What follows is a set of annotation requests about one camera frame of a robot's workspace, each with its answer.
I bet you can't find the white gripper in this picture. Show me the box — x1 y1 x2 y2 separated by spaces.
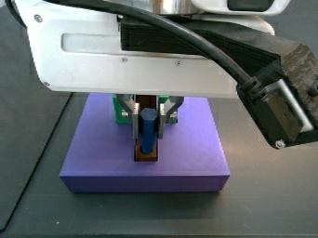
15 0 237 139

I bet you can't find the blue peg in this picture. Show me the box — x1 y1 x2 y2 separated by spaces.
139 108 158 154

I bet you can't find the brown L-shaped hole piece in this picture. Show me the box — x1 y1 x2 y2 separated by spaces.
135 95 158 162

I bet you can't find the right green block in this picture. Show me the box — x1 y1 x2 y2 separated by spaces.
159 96 178 124

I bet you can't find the green block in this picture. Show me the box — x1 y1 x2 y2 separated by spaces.
159 96 178 124
114 94 130 124

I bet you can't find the left green block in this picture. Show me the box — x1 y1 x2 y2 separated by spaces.
114 94 130 124

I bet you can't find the purple base block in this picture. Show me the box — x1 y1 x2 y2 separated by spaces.
61 93 230 192

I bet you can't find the black camera cable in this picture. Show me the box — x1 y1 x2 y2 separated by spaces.
43 0 269 101

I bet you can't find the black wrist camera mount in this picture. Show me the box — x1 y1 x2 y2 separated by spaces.
118 14 318 150

